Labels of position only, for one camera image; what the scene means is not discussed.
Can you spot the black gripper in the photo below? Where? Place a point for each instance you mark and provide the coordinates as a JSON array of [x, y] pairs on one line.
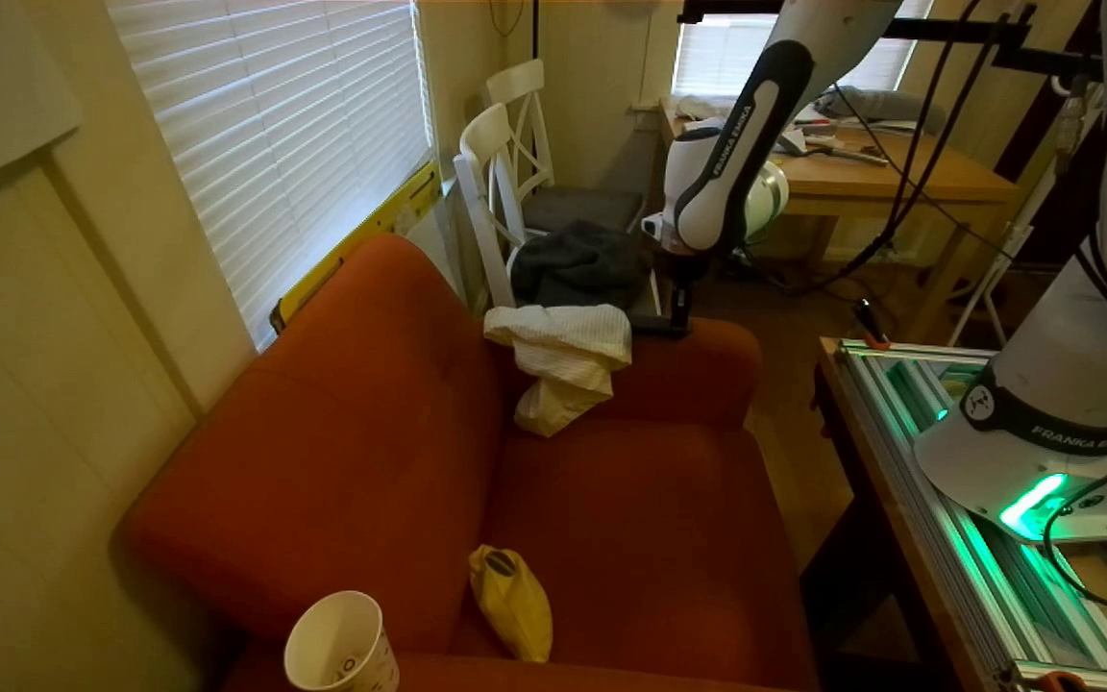
[[686, 271]]

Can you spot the black remote control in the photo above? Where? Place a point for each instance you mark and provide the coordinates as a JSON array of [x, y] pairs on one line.
[[652, 329]]

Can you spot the yellow striped towel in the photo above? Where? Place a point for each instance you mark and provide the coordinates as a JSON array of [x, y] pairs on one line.
[[567, 353]]

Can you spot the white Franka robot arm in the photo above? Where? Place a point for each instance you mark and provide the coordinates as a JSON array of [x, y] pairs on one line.
[[749, 128]]

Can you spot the dark cloth bundle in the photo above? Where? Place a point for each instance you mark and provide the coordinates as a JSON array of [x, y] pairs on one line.
[[579, 264]]

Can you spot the orange armchair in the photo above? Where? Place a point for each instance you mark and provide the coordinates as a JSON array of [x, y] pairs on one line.
[[631, 513]]

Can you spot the wooden table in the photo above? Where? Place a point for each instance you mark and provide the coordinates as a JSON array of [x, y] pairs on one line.
[[885, 180]]

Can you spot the white wooden chair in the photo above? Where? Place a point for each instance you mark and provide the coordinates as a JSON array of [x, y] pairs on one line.
[[522, 90], [483, 156]]

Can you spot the grey cloth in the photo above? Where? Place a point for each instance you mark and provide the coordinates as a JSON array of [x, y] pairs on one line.
[[895, 108]]

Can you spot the yellow spirit level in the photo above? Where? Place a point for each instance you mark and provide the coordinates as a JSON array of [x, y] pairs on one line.
[[374, 224]]

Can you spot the yellow plush toy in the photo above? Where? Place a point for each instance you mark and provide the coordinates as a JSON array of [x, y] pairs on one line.
[[516, 608]]

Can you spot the white window blind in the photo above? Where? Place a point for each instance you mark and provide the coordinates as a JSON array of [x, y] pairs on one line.
[[272, 128]]

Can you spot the white paper cup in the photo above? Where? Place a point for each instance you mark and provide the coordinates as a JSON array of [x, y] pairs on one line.
[[343, 646]]

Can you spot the aluminium frame robot table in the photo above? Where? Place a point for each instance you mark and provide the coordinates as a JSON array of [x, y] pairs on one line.
[[951, 561]]

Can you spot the black camera stand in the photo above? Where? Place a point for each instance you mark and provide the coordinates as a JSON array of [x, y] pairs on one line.
[[963, 30]]

